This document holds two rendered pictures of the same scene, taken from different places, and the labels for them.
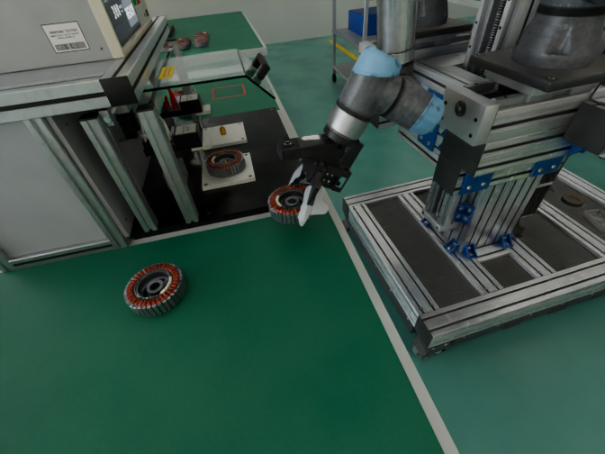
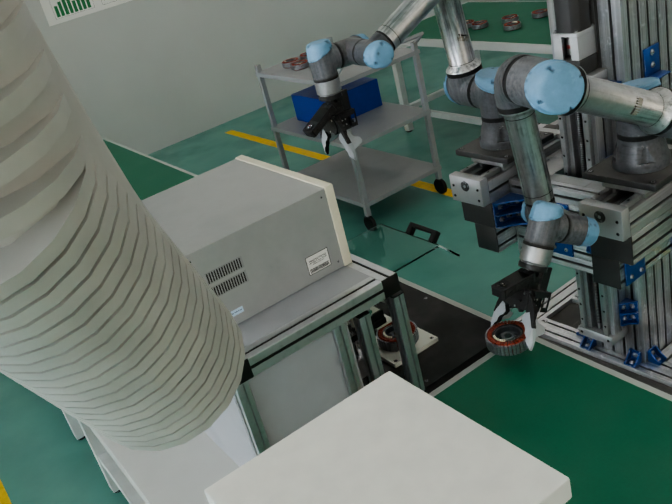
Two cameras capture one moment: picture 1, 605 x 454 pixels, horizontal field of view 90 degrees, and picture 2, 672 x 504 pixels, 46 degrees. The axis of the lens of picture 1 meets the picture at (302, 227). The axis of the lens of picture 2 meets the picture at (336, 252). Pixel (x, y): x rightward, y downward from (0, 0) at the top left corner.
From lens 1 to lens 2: 1.41 m
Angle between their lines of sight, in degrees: 23
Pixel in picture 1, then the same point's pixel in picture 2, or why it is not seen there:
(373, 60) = (547, 210)
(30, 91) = (344, 304)
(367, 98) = (551, 234)
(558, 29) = (639, 149)
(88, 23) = (333, 246)
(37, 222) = not seen: hidden behind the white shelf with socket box
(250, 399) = (592, 458)
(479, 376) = not seen: outside the picture
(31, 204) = (313, 411)
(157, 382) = not seen: hidden behind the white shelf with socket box
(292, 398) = (617, 445)
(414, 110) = (582, 231)
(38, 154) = (330, 357)
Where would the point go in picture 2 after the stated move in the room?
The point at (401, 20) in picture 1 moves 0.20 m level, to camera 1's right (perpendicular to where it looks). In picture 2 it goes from (542, 175) to (604, 148)
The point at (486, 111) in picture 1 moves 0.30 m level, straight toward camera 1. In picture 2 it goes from (622, 214) to (645, 272)
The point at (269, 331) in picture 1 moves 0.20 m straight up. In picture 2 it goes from (566, 425) to (557, 351)
